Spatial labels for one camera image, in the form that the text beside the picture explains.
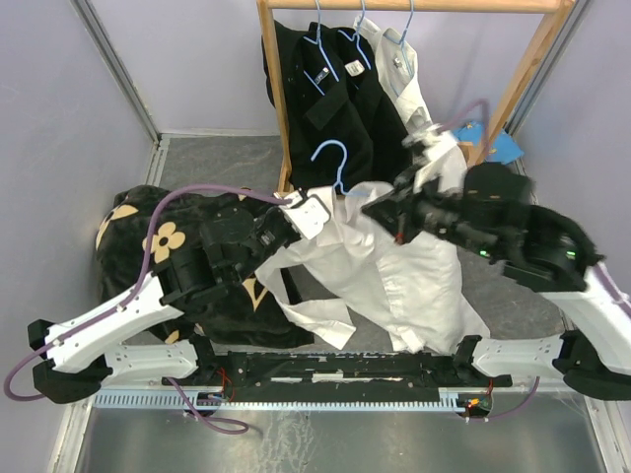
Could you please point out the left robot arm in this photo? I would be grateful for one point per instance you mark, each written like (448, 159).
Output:
(80, 356)

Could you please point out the black hanging shirt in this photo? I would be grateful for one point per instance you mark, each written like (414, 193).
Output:
(381, 131)
(312, 118)

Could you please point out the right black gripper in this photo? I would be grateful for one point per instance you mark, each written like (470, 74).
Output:
(397, 215)

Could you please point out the white slotted cable duct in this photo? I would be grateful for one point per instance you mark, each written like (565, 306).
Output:
(293, 397)

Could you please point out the aluminium corner post left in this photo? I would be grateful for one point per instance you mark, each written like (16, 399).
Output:
(95, 27)

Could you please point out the white hanging shirt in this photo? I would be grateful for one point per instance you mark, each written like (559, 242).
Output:
(397, 67)

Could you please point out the blue wire hanger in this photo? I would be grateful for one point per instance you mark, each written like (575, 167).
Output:
(361, 168)

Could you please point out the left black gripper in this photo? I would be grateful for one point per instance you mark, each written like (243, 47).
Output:
(276, 211)

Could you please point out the aluminium corner post right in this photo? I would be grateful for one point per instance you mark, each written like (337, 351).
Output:
(547, 66)

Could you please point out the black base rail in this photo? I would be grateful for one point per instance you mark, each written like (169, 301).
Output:
(242, 370)

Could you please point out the wooden clothes rack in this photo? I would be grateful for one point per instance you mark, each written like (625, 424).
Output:
(555, 15)

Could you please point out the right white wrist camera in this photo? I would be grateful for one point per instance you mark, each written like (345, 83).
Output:
(436, 152)

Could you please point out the aluminium corner post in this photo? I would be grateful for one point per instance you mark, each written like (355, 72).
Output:
(547, 66)
(95, 27)

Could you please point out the white shirt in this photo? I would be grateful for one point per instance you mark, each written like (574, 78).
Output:
(397, 67)
(412, 291)

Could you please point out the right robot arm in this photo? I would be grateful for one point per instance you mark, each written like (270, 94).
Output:
(492, 216)

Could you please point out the blue cloth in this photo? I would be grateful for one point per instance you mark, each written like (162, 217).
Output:
(504, 149)

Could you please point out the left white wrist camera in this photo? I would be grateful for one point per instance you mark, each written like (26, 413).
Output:
(307, 213)

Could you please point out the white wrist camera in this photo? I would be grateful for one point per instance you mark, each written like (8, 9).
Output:
(307, 213)
(436, 152)

